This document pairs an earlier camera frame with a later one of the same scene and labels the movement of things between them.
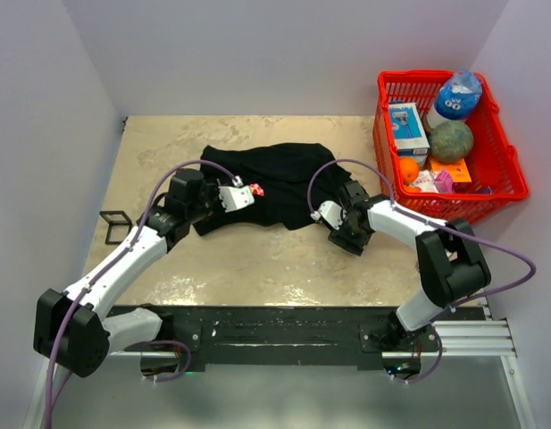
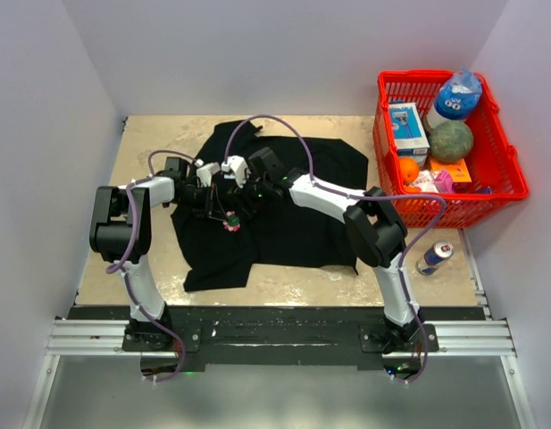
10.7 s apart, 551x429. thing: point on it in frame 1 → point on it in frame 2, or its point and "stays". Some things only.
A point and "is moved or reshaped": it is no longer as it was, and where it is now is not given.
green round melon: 450,141 stays
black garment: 296,177 is moved or reshaped
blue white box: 409,130 stays
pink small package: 444,182 stays
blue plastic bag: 459,95 stays
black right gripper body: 351,238 → 254,191
